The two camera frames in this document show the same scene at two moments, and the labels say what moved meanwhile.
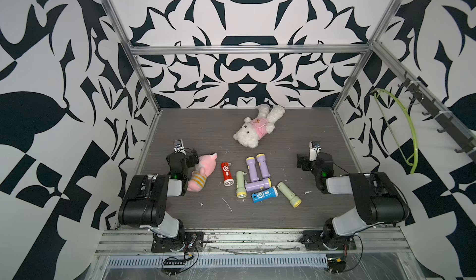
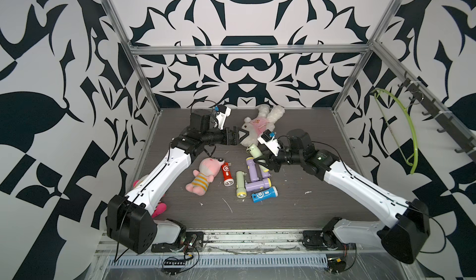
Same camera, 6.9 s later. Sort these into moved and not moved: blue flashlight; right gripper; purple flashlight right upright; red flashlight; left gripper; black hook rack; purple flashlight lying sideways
Moved: left gripper; right gripper
Not moved: blue flashlight; purple flashlight right upright; purple flashlight lying sideways; black hook rack; red flashlight
